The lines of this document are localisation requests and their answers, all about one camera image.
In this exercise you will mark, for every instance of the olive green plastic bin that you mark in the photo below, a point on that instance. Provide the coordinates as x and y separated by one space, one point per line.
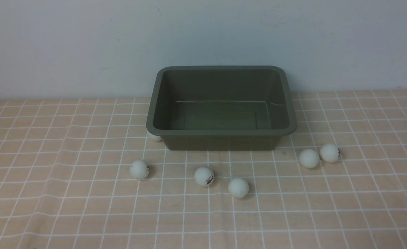
221 108

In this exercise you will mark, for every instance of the white ball with logo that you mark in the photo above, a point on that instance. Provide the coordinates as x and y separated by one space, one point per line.
204 176

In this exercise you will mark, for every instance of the plain white ping-pong ball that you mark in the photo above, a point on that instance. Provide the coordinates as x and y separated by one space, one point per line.
238 188

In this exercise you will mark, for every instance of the peach checkered tablecloth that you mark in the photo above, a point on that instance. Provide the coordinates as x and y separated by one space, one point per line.
65 181

